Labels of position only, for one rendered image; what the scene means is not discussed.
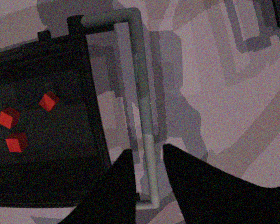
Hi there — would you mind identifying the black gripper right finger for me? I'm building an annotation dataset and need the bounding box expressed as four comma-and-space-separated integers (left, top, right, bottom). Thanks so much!
162, 143, 280, 224

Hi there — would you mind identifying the small red block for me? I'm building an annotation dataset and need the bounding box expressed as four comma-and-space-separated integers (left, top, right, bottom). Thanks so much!
5, 132, 27, 152
39, 91, 60, 112
0, 107, 20, 129

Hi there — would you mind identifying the black plastic tray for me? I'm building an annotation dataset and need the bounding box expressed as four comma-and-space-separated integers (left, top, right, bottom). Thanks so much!
0, 14, 115, 208

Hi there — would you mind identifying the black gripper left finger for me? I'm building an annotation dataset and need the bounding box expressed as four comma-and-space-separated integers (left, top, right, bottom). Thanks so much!
57, 148, 136, 224

